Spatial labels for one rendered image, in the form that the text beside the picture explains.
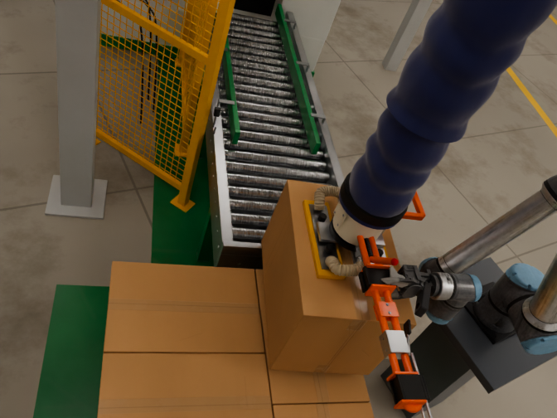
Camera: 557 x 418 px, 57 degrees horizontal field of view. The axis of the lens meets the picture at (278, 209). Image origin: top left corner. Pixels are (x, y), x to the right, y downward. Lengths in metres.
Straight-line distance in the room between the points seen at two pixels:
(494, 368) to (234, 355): 1.01
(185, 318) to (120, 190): 1.32
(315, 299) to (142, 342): 0.69
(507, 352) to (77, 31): 2.18
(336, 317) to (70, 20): 1.57
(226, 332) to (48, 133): 1.96
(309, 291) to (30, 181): 2.00
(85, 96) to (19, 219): 0.84
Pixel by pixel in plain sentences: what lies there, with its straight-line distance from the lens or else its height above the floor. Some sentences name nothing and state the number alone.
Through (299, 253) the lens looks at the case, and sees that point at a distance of 1.76.
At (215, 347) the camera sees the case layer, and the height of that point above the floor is 0.54.
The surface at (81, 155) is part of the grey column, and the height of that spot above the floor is 0.41.
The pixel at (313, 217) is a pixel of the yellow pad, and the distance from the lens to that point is 1.86.
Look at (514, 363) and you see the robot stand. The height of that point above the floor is 0.75.
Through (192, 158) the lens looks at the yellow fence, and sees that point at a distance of 2.86.
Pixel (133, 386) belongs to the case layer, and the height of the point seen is 0.54.
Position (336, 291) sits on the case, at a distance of 1.72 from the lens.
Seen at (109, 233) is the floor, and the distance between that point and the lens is 2.96.
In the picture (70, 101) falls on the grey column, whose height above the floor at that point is 0.73.
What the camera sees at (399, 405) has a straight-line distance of 1.46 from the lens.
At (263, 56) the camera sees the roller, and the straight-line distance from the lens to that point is 3.67.
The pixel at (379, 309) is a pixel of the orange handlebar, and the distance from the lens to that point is 1.57.
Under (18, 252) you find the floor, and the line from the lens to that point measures 2.90.
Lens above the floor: 2.31
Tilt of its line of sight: 44 degrees down
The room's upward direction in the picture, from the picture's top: 23 degrees clockwise
